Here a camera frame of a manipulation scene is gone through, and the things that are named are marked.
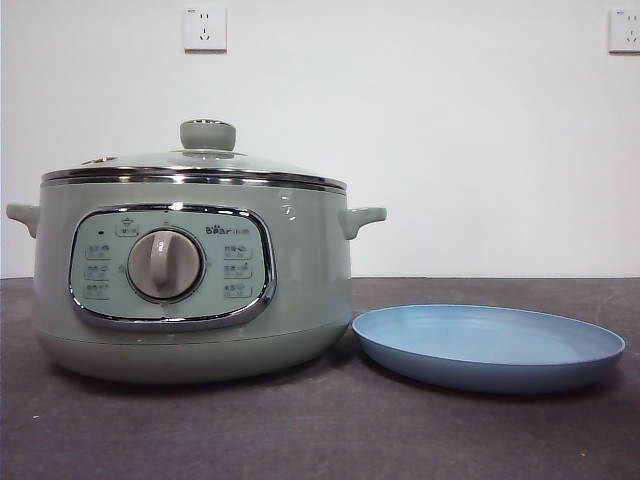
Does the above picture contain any white wall socket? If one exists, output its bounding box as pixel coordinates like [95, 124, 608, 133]
[608, 7, 640, 55]
[183, 5, 228, 54]

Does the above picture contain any pale green electric steamer pot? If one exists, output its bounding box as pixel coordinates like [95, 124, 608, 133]
[5, 172, 388, 385]

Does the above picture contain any glass lid with green knob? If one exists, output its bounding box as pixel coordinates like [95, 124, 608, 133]
[41, 118, 347, 194]

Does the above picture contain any blue round plate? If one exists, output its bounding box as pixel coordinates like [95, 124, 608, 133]
[351, 304, 627, 395]

